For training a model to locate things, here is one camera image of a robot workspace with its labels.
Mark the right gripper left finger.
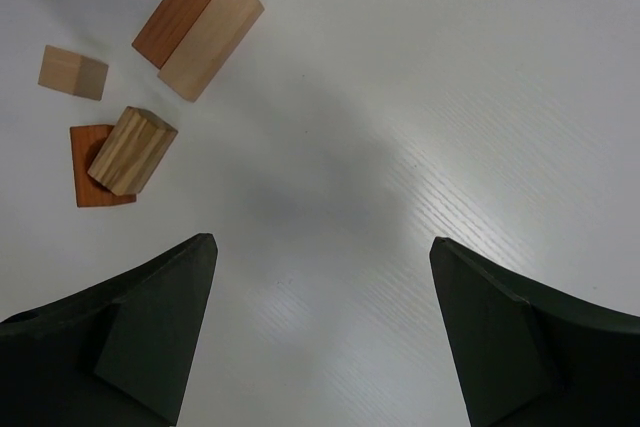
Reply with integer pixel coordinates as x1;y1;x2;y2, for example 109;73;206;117
1;233;218;426

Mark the red-brown arch block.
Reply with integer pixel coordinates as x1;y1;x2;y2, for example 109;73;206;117
69;124;137;208

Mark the light wood long block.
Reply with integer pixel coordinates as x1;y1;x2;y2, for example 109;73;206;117
158;0;264;102

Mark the dark-topped wood block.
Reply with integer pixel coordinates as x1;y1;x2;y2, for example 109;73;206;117
88;106;178;196

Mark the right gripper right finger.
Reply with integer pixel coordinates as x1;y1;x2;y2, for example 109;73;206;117
429;237;639;426

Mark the small plain wood cube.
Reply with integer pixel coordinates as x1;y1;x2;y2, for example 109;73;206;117
38;45;109;101

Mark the red-brown long block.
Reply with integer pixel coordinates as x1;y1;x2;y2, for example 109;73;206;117
132;0;211;69

